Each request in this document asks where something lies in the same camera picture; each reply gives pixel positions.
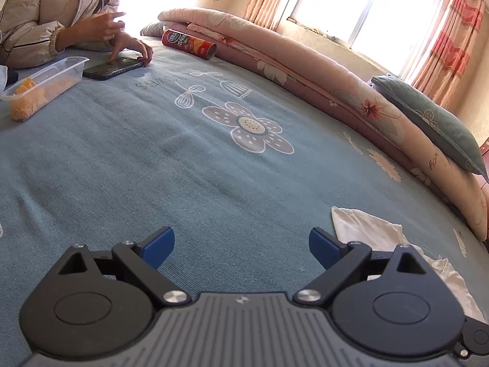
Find white printed long-sleeve shirt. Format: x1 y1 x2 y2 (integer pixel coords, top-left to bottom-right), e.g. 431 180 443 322
332 206 486 324

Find green floral pillow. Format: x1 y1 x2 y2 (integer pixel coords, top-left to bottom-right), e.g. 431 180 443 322
370 75 489 182

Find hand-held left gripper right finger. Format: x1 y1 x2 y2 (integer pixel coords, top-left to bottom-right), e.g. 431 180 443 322
292 227 428 308

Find red chips can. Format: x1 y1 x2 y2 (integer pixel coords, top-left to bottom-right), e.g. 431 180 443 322
161 28 218 61

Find window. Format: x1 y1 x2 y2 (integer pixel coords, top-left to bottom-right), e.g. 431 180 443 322
286 0 446 75

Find pink floral folded quilt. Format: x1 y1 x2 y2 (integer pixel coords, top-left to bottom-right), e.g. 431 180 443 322
139 8 489 241

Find orange food pieces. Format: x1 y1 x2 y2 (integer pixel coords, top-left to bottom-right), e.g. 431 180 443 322
9 77 77 121

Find clear plastic food container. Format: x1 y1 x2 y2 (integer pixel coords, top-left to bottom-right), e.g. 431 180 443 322
0 57 89 122

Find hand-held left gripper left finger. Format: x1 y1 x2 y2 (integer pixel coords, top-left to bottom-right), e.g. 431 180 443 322
58 226 192 308

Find dark smartphone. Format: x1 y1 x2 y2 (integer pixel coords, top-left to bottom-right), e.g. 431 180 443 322
82 57 145 81

